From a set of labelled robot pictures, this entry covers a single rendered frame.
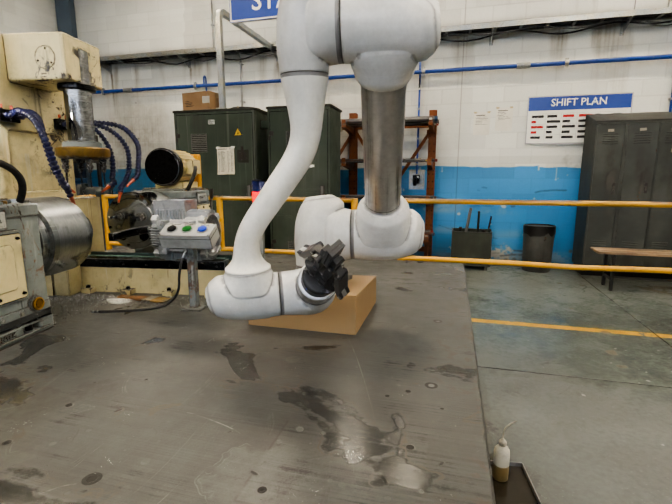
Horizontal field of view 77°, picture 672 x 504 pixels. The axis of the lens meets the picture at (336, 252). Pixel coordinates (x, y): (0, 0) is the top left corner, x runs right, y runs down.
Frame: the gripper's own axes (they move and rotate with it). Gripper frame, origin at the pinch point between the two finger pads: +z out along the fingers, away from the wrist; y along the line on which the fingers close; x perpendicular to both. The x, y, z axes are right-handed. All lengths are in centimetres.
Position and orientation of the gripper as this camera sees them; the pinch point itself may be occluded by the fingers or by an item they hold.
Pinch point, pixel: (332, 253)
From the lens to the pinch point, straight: 69.6
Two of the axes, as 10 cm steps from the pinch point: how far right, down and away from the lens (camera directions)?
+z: 1.5, -2.7, -9.5
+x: -7.2, 6.3, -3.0
